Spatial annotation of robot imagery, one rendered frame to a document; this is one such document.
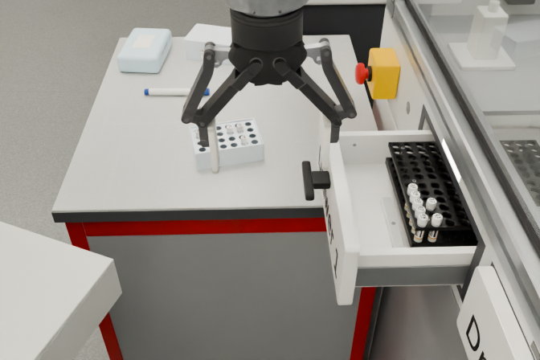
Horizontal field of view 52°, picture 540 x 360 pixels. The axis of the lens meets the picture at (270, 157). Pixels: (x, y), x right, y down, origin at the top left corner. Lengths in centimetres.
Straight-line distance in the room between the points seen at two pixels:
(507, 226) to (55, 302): 54
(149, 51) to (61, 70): 171
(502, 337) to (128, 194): 63
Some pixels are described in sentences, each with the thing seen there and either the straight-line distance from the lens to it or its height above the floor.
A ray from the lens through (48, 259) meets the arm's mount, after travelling 81.
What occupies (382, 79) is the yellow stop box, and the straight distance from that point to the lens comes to 103.
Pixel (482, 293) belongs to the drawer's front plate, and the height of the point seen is 91.
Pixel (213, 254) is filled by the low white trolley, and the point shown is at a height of 63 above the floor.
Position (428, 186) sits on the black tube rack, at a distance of 79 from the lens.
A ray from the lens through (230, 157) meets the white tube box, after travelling 100.
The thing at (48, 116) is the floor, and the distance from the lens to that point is 265.
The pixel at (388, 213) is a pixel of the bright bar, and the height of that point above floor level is 85.
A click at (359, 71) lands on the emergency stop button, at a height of 89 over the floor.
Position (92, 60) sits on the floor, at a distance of 303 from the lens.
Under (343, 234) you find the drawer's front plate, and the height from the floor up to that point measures 93.
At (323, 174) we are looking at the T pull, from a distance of 76.
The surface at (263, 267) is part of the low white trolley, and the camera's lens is 106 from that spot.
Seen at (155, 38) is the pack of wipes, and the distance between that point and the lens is 135.
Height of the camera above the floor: 141
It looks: 39 degrees down
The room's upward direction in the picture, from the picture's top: straight up
